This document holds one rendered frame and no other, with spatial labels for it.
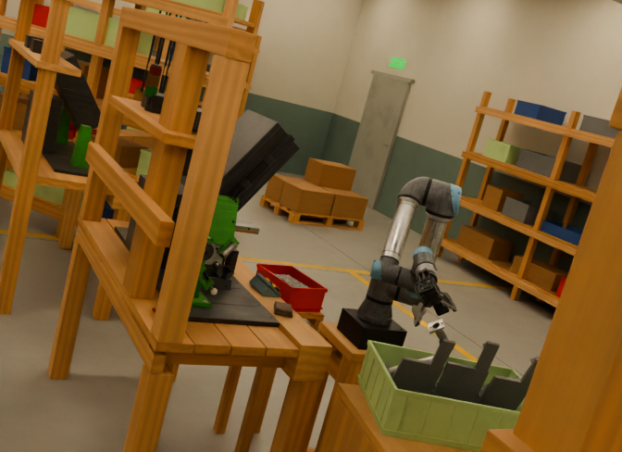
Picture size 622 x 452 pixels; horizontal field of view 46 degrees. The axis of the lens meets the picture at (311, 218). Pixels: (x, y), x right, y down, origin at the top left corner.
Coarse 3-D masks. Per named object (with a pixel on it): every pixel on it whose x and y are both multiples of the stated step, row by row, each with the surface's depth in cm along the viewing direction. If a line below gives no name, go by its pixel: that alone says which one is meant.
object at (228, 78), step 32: (128, 32) 347; (128, 64) 351; (192, 64) 261; (224, 64) 227; (192, 96) 265; (224, 96) 230; (192, 128) 268; (224, 128) 233; (160, 160) 268; (192, 160) 239; (224, 160) 236; (96, 192) 362; (160, 192) 270; (192, 192) 235; (192, 224) 238; (160, 256) 278; (192, 256) 241; (128, 288) 282; (192, 288) 245; (160, 320) 245
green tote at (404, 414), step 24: (384, 360) 280; (456, 360) 284; (360, 384) 276; (384, 384) 250; (384, 408) 244; (408, 408) 241; (432, 408) 242; (456, 408) 244; (480, 408) 244; (504, 408) 247; (384, 432) 242; (408, 432) 243; (432, 432) 244; (456, 432) 246; (480, 432) 247
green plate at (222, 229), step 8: (224, 200) 313; (232, 200) 315; (216, 208) 311; (224, 208) 313; (232, 208) 315; (216, 216) 311; (224, 216) 313; (232, 216) 315; (216, 224) 311; (224, 224) 313; (232, 224) 315; (216, 232) 311; (224, 232) 313; (232, 232) 315; (216, 240) 312; (224, 240) 313
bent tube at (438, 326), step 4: (436, 320) 246; (440, 320) 245; (428, 324) 246; (432, 324) 245; (436, 324) 246; (440, 324) 243; (432, 328) 244; (436, 328) 243; (440, 328) 242; (432, 332) 243; (436, 332) 244; (440, 332) 244; (444, 332) 246; (440, 336) 245; (444, 336) 245; (432, 356) 253; (424, 360) 253; (428, 360) 252; (392, 368) 256; (396, 368) 256; (392, 372) 256
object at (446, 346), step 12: (444, 348) 244; (408, 360) 247; (420, 360) 248; (432, 360) 247; (444, 360) 247; (396, 372) 251; (408, 372) 251; (420, 372) 251; (432, 372) 250; (396, 384) 254; (408, 384) 254; (420, 384) 254; (432, 384) 254
